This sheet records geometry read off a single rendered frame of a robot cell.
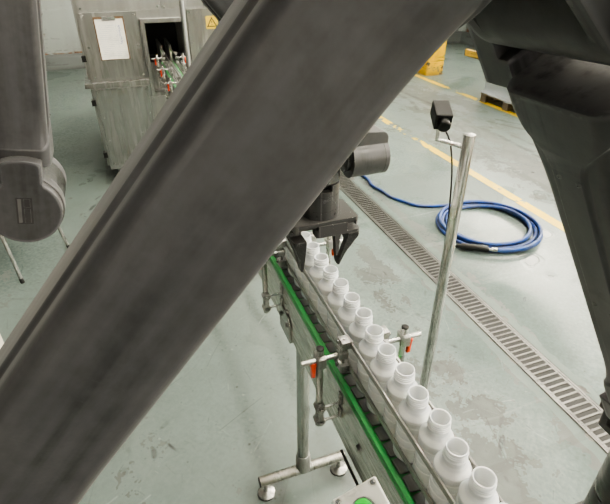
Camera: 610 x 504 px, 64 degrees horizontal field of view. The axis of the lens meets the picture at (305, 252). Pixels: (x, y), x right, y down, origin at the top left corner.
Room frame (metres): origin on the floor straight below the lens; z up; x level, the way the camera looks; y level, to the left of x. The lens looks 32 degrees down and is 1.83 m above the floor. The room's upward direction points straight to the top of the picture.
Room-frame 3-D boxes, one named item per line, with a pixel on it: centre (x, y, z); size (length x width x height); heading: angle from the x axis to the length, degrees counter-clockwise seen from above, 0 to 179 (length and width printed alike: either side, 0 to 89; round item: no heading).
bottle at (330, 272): (0.99, -0.06, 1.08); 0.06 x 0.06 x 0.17
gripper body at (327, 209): (0.66, -0.02, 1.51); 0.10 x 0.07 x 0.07; 110
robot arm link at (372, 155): (0.68, -0.06, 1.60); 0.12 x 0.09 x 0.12; 110
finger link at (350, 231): (0.67, -0.04, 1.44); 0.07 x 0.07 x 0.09; 20
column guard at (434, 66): (8.77, -2.14, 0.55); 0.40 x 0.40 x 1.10; 20
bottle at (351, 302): (0.88, -0.11, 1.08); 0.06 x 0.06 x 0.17
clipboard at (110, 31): (4.22, 1.55, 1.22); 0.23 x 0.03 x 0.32; 110
